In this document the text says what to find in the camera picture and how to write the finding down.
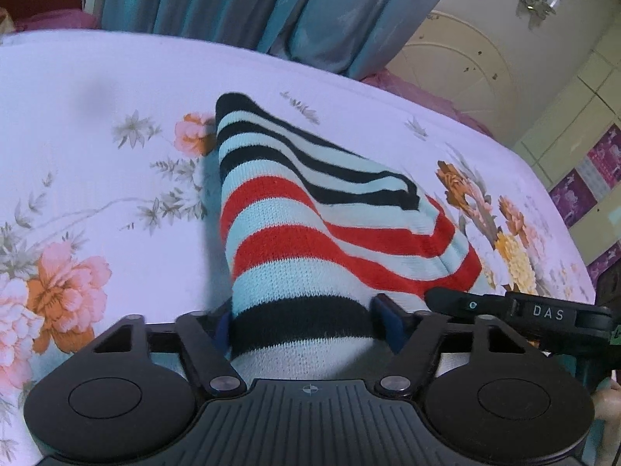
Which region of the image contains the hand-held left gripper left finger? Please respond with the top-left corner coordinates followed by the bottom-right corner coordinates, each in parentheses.
top-left (87, 302), bottom-right (246, 397)

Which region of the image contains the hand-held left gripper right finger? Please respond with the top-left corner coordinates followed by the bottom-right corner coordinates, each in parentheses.
top-left (371, 294), bottom-right (533, 397)

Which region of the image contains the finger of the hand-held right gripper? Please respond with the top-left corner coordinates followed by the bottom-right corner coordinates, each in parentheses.
top-left (424, 287), bottom-right (516, 319)

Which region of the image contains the striped black red white sock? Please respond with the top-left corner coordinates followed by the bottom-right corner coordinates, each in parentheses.
top-left (213, 91), bottom-right (484, 385)

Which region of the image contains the person's right hand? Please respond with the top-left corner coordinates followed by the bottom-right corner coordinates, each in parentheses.
top-left (594, 377), bottom-right (621, 424)

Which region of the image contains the pink floral bed sheet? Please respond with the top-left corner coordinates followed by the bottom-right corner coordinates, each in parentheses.
top-left (0, 29), bottom-right (598, 466)

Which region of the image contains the cream wardrobe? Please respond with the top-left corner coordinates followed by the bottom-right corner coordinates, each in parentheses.
top-left (385, 0), bottom-right (621, 192)

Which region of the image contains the teal curtain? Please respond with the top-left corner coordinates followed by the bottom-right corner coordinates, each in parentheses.
top-left (99, 0), bottom-right (472, 81)

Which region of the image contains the pink pillow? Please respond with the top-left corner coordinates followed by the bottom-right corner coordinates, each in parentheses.
top-left (14, 11), bottom-right (100, 34)

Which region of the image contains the purple patterned wall panel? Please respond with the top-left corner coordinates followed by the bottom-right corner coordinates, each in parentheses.
top-left (550, 123), bottom-right (621, 283)

